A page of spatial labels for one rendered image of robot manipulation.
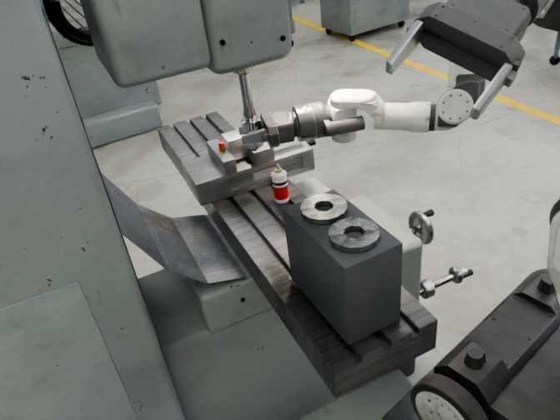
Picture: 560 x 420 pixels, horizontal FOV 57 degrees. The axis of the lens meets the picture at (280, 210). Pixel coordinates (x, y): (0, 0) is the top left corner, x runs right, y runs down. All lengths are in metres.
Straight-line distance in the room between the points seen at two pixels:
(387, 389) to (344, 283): 0.98
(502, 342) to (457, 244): 1.29
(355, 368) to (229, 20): 0.70
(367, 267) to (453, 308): 1.51
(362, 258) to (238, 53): 0.49
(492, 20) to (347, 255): 0.44
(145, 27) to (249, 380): 0.96
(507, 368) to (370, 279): 0.60
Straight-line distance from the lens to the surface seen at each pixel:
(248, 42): 1.08
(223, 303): 1.27
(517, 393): 1.40
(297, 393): 1.65
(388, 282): 0.94
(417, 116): 1.26
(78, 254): 1.01
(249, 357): 1.44
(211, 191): 1.39
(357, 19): 5.73
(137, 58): 1.00
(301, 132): 1.24
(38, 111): 0.89
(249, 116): 1.23
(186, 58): 1.03
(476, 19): 0.61
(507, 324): 1.51
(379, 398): 1.79
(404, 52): 0.61
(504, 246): 2.74
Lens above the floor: 1.66
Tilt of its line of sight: 34 degrees down
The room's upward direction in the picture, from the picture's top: 7 degrees counter-clockwise
